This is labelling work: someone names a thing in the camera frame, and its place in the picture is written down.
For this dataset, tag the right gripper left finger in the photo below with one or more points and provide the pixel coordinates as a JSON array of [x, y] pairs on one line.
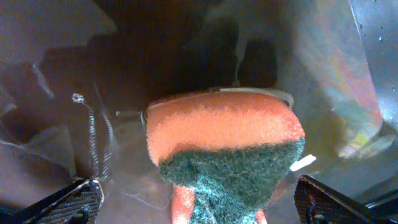
[[80, 202]]

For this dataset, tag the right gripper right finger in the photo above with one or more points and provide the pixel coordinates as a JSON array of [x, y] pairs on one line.
[[318, 203]]

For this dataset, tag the black water tray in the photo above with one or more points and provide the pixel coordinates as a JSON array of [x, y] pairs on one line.
[[77, 77]]

